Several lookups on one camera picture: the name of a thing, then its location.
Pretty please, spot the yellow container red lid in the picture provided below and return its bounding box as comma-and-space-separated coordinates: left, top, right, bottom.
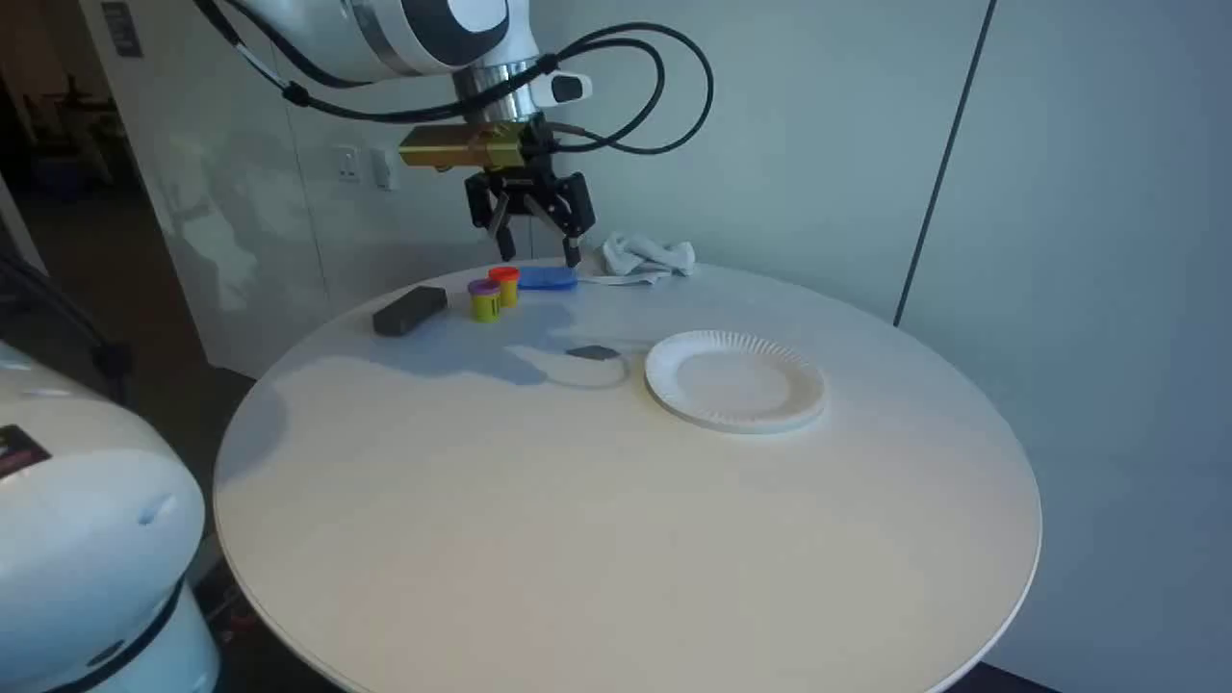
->
485, 260, 524, 313

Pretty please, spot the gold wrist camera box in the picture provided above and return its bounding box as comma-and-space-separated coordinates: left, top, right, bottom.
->
397, 124, 531, 174

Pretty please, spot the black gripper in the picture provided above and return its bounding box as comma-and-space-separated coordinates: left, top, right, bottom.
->
461, 120, 602, 272

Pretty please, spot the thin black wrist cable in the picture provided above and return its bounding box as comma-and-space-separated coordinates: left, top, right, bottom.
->
189, 0, 718, 161

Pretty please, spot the black eraser block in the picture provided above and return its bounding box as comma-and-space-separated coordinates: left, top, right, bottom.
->
370, 286, 451, 343

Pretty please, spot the dark wall sign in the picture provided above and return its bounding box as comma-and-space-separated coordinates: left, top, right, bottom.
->
95, 0, 145, 60

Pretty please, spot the white paper plate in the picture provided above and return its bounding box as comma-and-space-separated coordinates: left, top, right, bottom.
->
644, 327, 833, 440

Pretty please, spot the white crumpled cloth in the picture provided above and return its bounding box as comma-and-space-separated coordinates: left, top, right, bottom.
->
597, 232, 700, 286

